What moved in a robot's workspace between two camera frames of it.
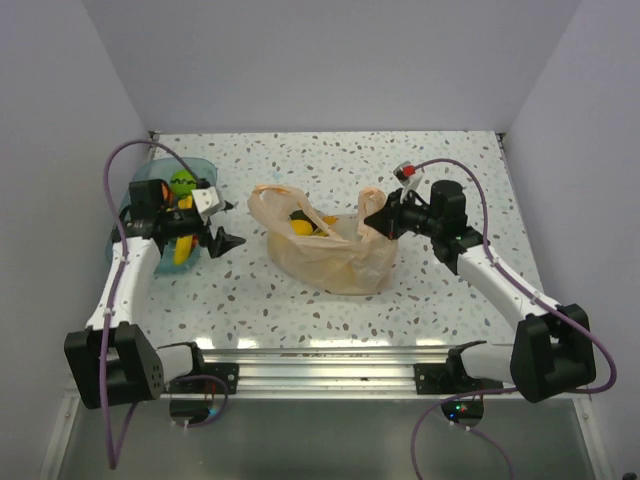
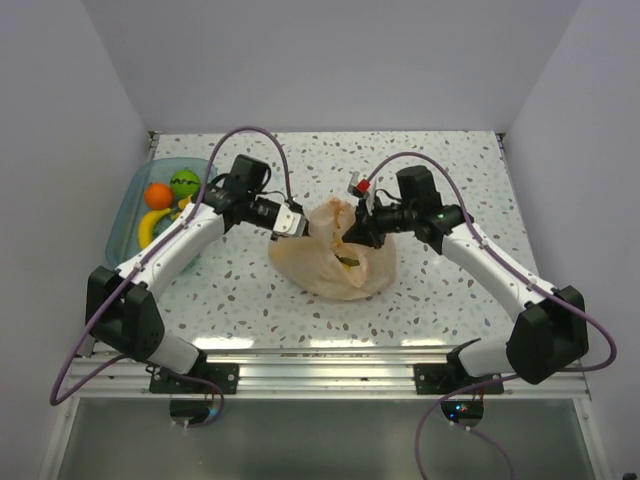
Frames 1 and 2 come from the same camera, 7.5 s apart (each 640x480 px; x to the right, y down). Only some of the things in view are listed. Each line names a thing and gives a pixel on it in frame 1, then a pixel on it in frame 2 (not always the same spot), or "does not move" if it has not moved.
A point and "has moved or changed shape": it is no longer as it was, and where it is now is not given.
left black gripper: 222,242 → 274,235
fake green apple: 182,183 does not move
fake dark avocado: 300,215 has moved or changed shape
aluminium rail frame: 328,372 does not move
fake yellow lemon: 186,204 does not move
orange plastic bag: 326,253 has moved or changed shape
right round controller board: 468,412 does not move
